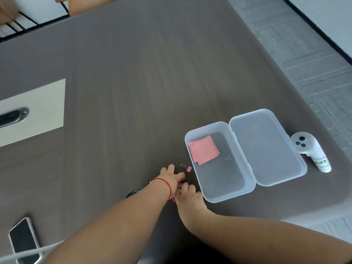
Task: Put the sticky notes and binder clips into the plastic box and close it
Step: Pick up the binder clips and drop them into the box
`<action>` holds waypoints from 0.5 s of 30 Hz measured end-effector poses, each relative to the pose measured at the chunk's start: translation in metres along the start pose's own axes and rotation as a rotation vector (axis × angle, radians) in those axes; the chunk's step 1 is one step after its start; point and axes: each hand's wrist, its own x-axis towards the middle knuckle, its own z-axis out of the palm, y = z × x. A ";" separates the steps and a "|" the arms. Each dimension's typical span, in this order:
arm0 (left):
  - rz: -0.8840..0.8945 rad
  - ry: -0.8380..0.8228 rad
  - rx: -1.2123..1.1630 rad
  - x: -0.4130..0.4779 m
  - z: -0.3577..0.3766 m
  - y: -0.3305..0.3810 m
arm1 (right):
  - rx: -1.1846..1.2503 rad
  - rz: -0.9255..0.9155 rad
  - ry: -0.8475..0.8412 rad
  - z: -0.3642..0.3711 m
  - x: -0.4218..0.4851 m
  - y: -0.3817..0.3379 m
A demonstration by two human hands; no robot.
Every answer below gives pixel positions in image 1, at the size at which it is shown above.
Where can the person's left hand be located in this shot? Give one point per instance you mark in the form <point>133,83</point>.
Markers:
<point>168,178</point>

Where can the person's right hand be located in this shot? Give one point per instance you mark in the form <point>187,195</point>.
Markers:
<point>191,203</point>

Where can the person's right thumb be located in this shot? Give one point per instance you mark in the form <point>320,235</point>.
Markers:
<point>178,194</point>

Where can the person's left thumb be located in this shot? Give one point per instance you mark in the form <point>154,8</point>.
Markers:
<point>180,176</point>

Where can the pink binder clip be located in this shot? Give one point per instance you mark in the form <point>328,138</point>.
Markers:
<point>188,168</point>
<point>179,185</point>

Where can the person's left forearm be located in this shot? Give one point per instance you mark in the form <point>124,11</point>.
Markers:
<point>115,225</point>

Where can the person's right forearm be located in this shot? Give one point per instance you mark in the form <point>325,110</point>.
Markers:
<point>261,239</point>

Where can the pink paper notes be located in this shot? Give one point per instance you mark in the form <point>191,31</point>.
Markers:
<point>204,149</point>

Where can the black round object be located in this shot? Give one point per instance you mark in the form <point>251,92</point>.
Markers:
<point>132,193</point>

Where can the clear plastic box with lid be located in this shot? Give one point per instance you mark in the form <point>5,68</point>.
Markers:
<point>242,156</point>

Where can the white handheld controller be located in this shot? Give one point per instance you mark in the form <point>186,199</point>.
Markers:
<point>308,147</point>

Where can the black smartphone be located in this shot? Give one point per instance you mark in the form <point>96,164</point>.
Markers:
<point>24,239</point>

